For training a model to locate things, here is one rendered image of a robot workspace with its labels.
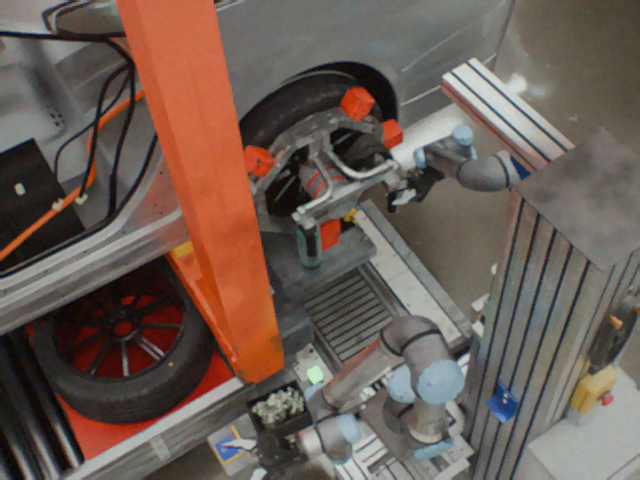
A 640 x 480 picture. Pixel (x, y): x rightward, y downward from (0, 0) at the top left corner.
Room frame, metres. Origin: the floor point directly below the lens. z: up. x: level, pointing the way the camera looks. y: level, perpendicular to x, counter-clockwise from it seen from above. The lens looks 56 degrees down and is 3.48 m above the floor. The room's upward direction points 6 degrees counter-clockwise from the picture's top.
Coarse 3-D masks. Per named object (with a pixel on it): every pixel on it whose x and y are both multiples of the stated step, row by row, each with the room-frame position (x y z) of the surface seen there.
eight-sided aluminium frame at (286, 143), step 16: (336, 112) 2.09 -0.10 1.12; (304, 128) 2.04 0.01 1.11; (320, 128) 2.02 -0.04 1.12; (336, 128) 2.05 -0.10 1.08; (352, 128) 2.08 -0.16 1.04; (368, 128) 2.11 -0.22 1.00; (272, 144) 2.00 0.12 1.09; (288, 144) 1.97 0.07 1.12; (304, 144) 1.99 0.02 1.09; (368, 160) 2.16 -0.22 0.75; (256, 176) 1.95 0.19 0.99; (272, 176) 1.93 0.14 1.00; (256, 192) 1.90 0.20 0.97; (256, 208) 1.90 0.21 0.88; (272, 224) 1.92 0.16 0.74; (288, 224) 1.95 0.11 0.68
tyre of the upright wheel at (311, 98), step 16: (336, 64) 2.36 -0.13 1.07; (304, 80) 2.21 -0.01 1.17; (320, 80) 2.21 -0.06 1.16; (336, 80) 2.23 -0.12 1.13; (352, 80) 2.28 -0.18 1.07; (272, 96) 2.15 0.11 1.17; (288, 96) 2.13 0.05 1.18; (304, 96) 2.12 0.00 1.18; (320, 96) 2.13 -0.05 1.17; (336, 96) 2.15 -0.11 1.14; (256, 112) 2.10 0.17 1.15; (272, 112) 2.08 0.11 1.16; (288, 112) 2.07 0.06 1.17; (304, 112) 2.09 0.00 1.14; (368, 112) 2.20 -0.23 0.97; (240, 128) 2.07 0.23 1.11; (256, 128) 2.04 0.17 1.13; (272, 128) 2.03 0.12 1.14; (256, 144) 2.00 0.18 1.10
